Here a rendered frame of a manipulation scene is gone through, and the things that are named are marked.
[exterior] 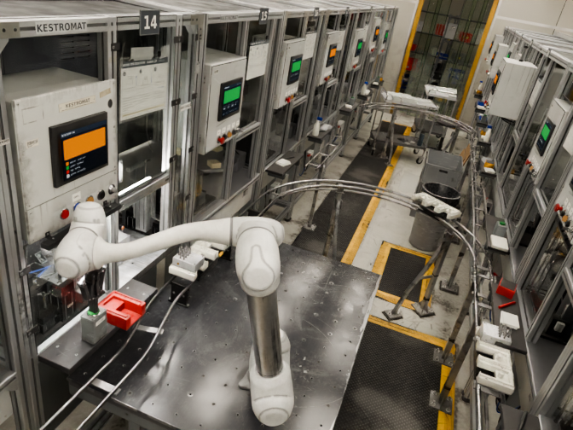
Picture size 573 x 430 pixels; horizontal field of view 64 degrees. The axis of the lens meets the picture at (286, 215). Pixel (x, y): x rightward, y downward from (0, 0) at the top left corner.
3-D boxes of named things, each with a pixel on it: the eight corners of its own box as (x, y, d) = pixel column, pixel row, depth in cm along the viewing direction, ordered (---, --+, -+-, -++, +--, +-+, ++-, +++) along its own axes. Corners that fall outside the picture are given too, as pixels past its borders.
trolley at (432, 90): (444, 151, 787) (464, 95, 742) (411, 144, 793) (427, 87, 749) (440, 137, 861) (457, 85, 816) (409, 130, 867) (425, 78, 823)
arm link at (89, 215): (78, 235, 162) (66, 255, 150) (76, 194, 155) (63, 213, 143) (111, 237, 163) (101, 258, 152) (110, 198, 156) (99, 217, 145)
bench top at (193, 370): (311, 496, 163) (314, 490, 161) (66, 384, 188) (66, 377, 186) (380, 280, 292) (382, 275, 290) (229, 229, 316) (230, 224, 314)
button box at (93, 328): (94, 345, 173) (93, 320, 167) (77, 337, 175) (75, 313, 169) (107, 332, 180) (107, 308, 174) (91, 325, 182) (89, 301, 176)
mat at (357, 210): (343, 283, 394) (343, 281, 393) (279, 261, 408) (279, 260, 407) (412, 127, 895) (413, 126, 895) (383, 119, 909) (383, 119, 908)
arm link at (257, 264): (292, 385, 189) (298, 432, 170) (252, 389, 188) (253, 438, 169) (279, 222, 152) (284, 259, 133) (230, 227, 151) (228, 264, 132)
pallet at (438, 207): (408, 205, 365) (412, 194, 360) (419, 202, 373) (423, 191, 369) (447, 226, 341) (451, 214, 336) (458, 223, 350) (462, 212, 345)
